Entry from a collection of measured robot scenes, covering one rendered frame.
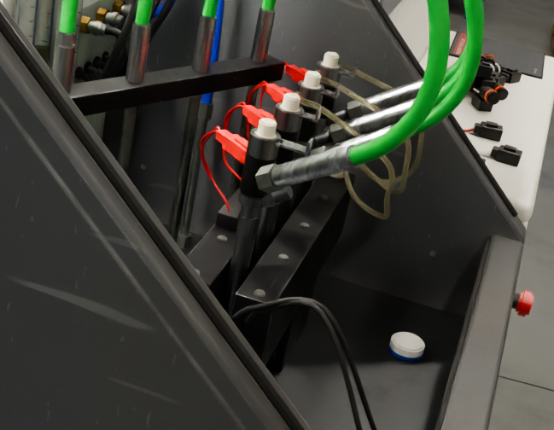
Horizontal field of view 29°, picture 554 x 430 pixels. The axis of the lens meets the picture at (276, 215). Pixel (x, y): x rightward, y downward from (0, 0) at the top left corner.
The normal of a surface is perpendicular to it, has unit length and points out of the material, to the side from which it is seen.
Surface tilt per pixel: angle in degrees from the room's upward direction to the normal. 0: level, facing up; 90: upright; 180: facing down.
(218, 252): 0
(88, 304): 90
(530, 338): 0
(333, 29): 90
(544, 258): 0
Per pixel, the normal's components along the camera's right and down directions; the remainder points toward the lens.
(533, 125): 0.18, -0.88
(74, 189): -0.28, 0.38
